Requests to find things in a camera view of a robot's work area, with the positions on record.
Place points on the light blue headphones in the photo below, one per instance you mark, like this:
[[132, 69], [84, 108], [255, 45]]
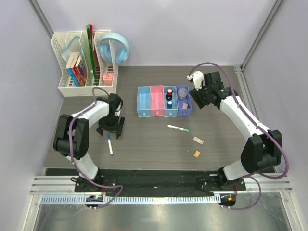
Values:
[[113, 47]]

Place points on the pink plastic bin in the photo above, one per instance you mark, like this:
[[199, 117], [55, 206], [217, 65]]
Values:
[[157, 100]]

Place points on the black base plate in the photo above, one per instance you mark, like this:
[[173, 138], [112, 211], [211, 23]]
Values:
[[154, 182]]

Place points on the slotted cable duct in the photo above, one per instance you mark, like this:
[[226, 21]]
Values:
[[96, 199]]

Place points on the pink eraser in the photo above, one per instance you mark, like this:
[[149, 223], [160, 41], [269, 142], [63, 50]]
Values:
[[185, 106]]

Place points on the stack of books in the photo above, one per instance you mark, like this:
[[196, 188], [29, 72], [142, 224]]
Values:
[[77, 69]]

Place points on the orange eraser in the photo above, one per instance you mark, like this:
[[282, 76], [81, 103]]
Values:
[[196, 154]]

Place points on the green capped white marker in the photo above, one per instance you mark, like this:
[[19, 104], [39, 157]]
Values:
[[178, 128]]

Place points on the blue stamp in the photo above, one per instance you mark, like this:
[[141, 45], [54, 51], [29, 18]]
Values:
[[169, 105]]

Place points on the pink box in rack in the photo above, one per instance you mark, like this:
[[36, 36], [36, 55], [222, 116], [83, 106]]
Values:
[[108, 78]]

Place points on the red stamp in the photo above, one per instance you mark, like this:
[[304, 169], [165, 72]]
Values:
[[169, 93]]

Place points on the clear jar of paperclips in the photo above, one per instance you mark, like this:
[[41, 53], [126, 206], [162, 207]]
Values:
[[182, 93]]

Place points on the blue clear pouch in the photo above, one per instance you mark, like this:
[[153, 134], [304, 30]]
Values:
[[73, 46]]

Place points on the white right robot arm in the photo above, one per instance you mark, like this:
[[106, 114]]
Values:
[[163, 118]]

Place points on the clear wrapped eraser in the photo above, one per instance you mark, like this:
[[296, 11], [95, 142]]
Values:
[[198, 140]]

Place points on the light blue end bin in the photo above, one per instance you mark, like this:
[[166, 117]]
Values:
[[143, 101]]

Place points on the blue capped white marker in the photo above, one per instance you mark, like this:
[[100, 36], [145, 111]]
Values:
[[110, 145]]

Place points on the purple plastic bin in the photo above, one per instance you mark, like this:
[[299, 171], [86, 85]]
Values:
[[184, 112]]

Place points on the red plastic folder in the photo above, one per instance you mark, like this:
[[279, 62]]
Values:
[[96, 57]]

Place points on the white file organizer rack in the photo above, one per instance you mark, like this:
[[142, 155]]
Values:
[[66, 86]]

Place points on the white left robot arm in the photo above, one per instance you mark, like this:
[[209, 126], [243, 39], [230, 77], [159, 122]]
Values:
[[72, 138]]

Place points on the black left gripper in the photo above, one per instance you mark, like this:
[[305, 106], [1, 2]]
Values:
[[102, 126]]

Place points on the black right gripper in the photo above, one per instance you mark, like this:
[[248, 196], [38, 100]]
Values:
[[196, 96]]

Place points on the green plastic folder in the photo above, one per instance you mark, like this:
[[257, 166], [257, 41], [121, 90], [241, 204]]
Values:
[[90, 49]]

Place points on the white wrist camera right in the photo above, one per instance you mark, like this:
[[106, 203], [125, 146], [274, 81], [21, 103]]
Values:
[[197, 78]]

